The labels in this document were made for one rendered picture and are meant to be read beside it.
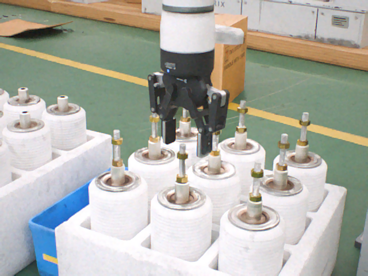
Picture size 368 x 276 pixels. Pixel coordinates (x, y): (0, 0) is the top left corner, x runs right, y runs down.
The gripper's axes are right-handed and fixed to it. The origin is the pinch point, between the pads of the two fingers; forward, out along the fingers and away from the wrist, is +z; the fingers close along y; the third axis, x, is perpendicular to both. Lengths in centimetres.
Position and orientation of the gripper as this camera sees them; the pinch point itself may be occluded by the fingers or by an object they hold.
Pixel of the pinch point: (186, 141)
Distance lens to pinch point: 81.4
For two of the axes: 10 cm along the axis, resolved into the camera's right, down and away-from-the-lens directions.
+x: 6.9, -2.7, 6.7
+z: -0.1, 9.2, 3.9
